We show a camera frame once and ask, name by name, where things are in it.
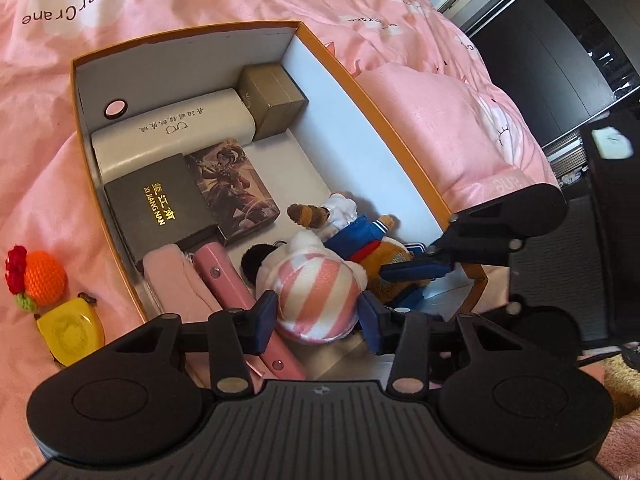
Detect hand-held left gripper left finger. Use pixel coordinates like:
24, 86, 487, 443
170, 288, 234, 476
131, 290, 279, 397

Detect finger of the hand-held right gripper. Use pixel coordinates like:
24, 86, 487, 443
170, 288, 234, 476
379, 183, 568, 283
492, 296, 529, 319

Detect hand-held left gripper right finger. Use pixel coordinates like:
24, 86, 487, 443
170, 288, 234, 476
359, 291, 512, 397

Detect sailor bear plush toy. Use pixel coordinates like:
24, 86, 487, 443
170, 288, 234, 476
287, 191, 451, 321

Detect printed card box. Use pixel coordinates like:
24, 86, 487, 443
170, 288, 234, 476
184, 138, 281, 247

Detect dark textured gift box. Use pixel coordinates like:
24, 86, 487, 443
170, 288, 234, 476
103, 152, 218, 263

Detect orange cardboard storage box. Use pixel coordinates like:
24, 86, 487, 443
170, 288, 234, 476
70, 20, 488, 381

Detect pink tube case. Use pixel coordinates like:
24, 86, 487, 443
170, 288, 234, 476
192, 241, 307, 381

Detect pink cloth pouch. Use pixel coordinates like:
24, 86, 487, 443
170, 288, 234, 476
142, 244, 223, 321

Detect pink folded quilt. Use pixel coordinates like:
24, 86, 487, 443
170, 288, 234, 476
356, 62, 558, 211

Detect person's pink fleece clothing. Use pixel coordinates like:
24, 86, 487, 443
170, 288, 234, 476
575, 352, 640, 480

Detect dark cabinet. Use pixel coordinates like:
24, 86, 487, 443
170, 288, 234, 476
425, 0, 640, 161

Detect yellow plastic case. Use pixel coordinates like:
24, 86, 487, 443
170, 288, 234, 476
34, 294, 106, 363

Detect white glasses case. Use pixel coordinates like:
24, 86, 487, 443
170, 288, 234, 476
90, 87, 257, 186

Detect orange crochet fruit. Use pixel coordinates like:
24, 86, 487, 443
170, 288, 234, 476
14, 251, 68, 313

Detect small brown cardboard box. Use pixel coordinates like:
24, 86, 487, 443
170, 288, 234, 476
237, 63, 307, 140

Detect red crochet flower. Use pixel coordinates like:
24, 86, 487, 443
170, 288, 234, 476
5, 246, 28, 293

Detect black cable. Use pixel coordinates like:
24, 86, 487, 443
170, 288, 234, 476
575, 340, 640, 367

